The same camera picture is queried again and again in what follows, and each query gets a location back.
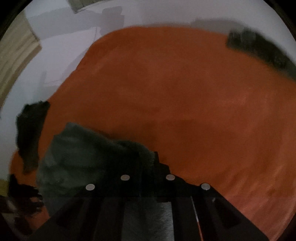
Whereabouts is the dark folded clothes pile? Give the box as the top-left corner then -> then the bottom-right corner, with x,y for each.
226,29 -> 295,80

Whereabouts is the black garment at bed edge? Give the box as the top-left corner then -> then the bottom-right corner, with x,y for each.
16,101 -> 50,174

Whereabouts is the dark grey fleece garment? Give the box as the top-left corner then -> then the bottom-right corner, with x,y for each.
37,123 -> 175,240

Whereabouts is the beige curtain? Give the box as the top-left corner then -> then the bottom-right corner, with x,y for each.
1,11 -> 42,106

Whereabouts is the barred window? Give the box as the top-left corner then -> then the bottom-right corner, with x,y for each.
67,0 -> 102,13

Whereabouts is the orange fleece bed blanket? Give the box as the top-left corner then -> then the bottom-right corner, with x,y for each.
10,27 -> 295,240

